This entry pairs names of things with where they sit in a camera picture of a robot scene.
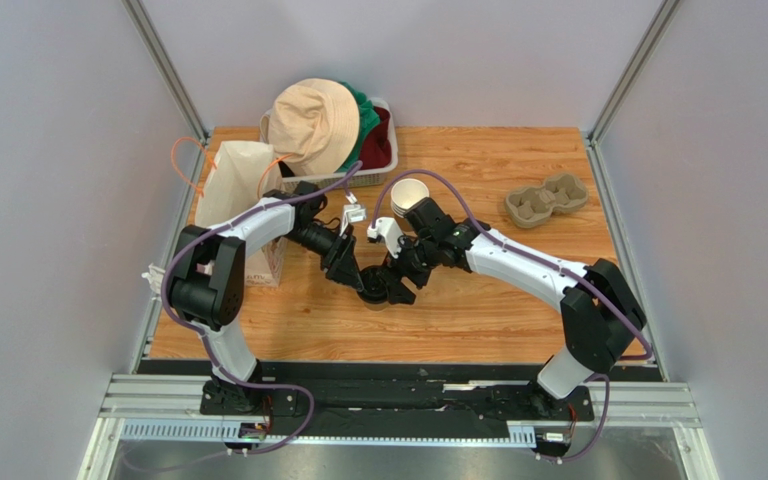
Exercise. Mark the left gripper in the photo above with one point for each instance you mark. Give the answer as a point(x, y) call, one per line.
point(339, 262)

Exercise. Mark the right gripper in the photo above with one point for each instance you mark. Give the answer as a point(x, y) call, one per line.
point(408, 264)

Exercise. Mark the single brown paper cup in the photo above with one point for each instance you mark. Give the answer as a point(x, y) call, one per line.
point(376, 307)

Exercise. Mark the white paper bag orange handles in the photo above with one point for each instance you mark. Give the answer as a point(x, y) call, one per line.
point(239, 174)

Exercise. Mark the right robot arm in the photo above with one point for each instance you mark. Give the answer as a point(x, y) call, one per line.
point(601, 316)

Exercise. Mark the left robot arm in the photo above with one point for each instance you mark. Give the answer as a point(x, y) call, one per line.
point(202, 288)

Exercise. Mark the stack of paper cups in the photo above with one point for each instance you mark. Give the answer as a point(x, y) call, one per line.
point(406, 193)

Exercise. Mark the white plastic basket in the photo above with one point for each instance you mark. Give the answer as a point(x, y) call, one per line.
point(362, 178)

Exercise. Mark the dark red cloth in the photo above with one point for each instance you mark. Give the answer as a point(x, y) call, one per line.
point(376, 150)

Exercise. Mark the beige bucket hat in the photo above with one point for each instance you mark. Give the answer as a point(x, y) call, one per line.
point(313, 126)

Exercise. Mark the green cloth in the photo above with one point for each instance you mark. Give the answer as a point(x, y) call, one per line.
point(368, 120)

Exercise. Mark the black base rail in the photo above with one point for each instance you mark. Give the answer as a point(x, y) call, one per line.
point(388, 400)

